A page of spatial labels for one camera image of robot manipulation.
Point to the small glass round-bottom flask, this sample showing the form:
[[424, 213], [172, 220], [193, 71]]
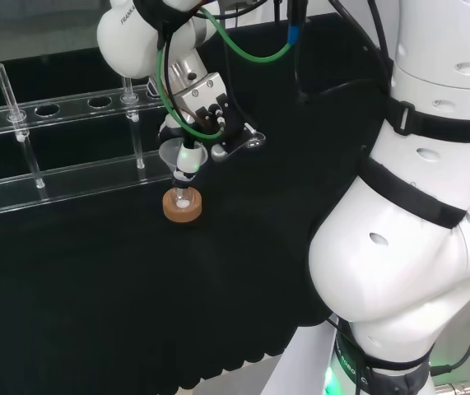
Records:
[[182, 199]]

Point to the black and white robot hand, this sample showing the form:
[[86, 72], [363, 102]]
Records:
[[201, 92]]

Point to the clear glass weighing funnel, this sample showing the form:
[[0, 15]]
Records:
[[257, 140]]

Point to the clear acrylic funnel stand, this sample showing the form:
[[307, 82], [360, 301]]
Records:
[[74, 183]]

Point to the black bench cloth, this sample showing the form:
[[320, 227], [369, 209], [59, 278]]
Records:
[[115, 288]]

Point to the clear plastic funnel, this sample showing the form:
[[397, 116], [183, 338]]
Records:
[[168, 153]]

